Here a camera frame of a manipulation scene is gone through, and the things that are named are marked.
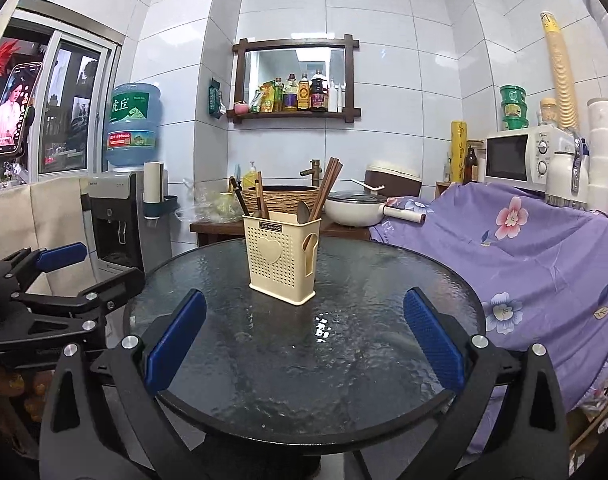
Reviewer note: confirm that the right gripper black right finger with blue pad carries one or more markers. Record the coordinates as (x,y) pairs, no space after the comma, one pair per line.
(528,440)

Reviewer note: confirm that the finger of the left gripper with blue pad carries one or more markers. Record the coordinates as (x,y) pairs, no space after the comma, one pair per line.
(49,260)

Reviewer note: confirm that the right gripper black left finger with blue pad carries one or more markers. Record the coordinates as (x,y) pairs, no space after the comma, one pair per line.
(139,367)

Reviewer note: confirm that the black chopstick gold band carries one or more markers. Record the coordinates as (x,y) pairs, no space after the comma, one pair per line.
(238,195)

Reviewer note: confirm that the cream plastic utensil holder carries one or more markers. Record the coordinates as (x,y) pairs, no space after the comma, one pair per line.
(275,256)

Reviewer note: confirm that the silver metal spoon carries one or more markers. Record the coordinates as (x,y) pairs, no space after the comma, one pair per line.
(303,212)

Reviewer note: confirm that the water dispenser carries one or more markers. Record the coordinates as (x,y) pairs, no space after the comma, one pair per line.
(123,237)

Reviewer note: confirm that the paper cup stack holder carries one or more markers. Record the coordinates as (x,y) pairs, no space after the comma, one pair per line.
(156,203)

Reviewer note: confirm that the purple floral cloth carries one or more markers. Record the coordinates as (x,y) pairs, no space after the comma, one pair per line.
(541,273)

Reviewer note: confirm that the blue water jug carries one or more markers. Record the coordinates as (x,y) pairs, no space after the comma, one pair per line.
(132,131)

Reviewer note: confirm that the round glass table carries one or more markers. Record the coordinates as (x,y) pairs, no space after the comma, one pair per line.
(341,371)

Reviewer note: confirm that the yellow soap bottle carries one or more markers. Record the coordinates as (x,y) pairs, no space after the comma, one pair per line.
(248,179)

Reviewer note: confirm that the woven basket sink bowl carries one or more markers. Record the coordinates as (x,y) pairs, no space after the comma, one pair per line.
(281,198)

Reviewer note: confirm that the white pan with lid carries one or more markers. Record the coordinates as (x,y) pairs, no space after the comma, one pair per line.
(358,210)

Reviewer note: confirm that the dark glass bottle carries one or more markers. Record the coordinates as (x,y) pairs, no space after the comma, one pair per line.
(471,166)

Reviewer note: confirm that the white microwave oven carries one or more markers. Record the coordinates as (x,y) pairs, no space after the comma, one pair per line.
(521,158)

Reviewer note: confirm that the brown rice cooker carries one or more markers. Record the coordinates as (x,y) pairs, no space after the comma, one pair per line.
(393,180)

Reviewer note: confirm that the brass faucet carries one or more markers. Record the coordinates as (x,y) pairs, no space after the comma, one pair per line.
(314,172)

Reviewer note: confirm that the yellow roll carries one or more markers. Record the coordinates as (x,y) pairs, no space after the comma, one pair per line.
(458,150)

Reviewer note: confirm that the yellow oil bottle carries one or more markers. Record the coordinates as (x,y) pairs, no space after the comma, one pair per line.
(303,93)

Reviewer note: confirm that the green stacked noodle cups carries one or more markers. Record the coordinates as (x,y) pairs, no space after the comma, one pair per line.
(514,107)

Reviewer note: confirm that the dark sauce bottle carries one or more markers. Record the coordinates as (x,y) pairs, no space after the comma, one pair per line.
(319,92)

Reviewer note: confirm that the smartphone on mount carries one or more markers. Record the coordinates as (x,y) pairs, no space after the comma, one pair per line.
(17,107)

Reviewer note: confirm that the window frame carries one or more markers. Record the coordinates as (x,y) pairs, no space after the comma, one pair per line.
(79,58)

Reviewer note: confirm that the green packet on wall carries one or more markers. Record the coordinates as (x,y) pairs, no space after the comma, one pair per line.
(216,108)

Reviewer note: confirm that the wooden wall shelf frame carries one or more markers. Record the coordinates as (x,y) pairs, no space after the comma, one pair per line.
(267,72)

